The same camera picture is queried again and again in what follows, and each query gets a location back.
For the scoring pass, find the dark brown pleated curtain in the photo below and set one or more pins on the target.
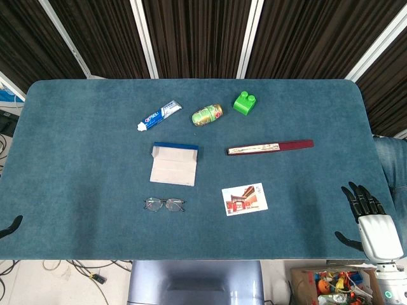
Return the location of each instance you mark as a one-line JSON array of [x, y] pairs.
[[388, 95], [308, 35], [105, 35], [22, 41], [197, 35]]

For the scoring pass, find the white round object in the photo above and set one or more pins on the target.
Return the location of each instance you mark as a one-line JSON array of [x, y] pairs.
[[283, 290]]

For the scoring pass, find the white partition post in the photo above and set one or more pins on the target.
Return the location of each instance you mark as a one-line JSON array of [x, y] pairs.
[[65, 39], [249, 39], [11, 84], [376, 44], [144, 39]]

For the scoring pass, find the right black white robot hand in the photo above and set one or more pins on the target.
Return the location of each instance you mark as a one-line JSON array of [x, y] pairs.
[[380, 236]]

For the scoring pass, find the black-framed eyeglasses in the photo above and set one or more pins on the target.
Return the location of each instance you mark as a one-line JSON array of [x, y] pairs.
[[154, 205]]

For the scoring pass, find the black rectangular electronic device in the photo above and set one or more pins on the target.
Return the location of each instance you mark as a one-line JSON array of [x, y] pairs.
[[8, 122]]

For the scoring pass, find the blue glasses case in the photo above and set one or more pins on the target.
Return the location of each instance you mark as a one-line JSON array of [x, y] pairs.
[[173, 168]]

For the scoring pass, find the blue-grey robot torso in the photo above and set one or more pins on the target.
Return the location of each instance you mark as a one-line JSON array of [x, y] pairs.
[[194, 282]]

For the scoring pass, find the teal table cloth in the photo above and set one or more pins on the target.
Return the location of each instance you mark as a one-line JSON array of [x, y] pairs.
[[95, 159]]

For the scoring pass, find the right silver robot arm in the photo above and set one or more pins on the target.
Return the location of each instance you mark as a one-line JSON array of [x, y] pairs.
[[394, 286]]

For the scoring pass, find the blue printed bag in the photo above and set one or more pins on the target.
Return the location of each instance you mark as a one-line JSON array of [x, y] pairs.
[[9, 95]]

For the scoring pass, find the dark red folding fan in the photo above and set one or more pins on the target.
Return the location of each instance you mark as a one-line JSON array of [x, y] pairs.
[[292, 145]]

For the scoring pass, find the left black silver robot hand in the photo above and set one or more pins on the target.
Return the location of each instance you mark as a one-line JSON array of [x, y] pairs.
[[12, 226]]

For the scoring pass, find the small black floor connector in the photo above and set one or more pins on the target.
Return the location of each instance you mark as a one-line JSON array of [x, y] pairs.
[[98, 278]]

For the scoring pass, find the blue white toothpaste tube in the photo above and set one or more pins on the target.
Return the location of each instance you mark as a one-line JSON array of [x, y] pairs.
[[157, 117]]

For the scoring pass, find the red gate photo postcard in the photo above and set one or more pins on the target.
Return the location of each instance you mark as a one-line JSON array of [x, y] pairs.
[[245, 200]]

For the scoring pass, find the green gold nesting doll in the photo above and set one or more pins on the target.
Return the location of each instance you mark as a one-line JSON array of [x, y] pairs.
[[206, 115]]

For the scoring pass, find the cardboard box of toys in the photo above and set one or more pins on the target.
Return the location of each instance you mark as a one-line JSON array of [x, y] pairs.
[[302, 286]]

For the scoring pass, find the green toy building block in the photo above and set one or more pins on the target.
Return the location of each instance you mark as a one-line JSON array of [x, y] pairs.
[[244, 105]]

